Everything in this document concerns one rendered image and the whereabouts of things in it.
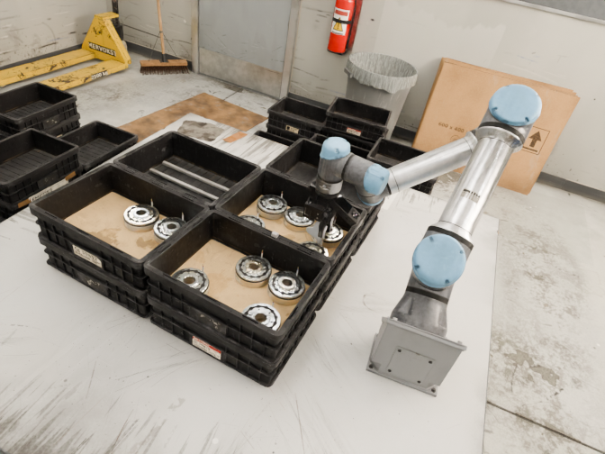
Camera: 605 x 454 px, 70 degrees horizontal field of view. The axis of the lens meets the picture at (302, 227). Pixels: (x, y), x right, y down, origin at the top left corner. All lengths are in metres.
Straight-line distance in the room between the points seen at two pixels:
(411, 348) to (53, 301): 1.00
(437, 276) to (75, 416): 0.89
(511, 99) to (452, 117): 2.69
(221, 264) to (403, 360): 0.57
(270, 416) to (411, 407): 0.37
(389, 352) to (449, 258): 0.32
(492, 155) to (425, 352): 0.51
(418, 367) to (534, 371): 1.40
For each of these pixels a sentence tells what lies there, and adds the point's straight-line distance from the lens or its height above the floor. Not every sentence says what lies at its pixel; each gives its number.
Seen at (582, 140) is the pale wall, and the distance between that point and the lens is 4.19.
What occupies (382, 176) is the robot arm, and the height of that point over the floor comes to 1.17.
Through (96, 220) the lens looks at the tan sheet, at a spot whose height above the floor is 0.83.
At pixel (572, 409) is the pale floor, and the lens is 2.54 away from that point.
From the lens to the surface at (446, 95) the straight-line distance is 3.84.
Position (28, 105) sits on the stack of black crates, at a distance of 3.00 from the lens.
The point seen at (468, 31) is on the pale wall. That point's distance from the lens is 3.91.
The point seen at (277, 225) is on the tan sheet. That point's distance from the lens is 1.43.
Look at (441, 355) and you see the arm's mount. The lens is 1.18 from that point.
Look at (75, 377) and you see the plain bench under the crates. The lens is 1.26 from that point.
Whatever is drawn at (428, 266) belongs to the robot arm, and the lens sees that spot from 1.04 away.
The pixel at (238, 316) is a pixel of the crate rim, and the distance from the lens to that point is 1.03.
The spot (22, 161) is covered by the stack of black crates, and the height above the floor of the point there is 0.49.
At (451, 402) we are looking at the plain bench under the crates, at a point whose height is 0.70.
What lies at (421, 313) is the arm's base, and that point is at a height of 0.92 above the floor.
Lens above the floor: 1.73
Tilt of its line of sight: 38 degrees down
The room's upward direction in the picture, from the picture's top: 11 degrees clockwise
